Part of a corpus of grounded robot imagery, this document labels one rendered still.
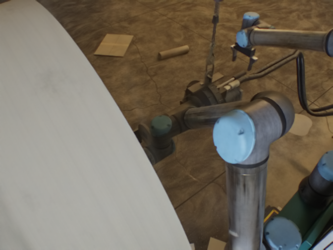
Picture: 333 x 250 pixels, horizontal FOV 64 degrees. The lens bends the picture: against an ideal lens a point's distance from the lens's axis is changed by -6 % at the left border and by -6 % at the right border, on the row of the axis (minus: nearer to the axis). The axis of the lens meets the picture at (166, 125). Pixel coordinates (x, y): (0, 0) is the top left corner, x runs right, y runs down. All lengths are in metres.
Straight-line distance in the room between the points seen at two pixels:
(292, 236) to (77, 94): 0.90
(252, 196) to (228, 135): 0.20
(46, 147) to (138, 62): 3.22
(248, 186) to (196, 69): 3.02
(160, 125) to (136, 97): 2.09
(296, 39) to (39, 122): 1.08
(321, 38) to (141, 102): 2.26
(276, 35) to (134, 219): 1.06
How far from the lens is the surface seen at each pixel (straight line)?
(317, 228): 1.30
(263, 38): 1.48
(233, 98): 1.96
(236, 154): 0.67
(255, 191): 0.78
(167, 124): 1.17
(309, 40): 1.32
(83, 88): 0.71
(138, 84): 3.43
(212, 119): 1.00
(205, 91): 1.69
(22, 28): 0.89
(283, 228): 1.18
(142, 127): 1.57
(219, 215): 2.38
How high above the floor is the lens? 2.11
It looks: 46 degrees down
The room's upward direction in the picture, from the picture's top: straight up
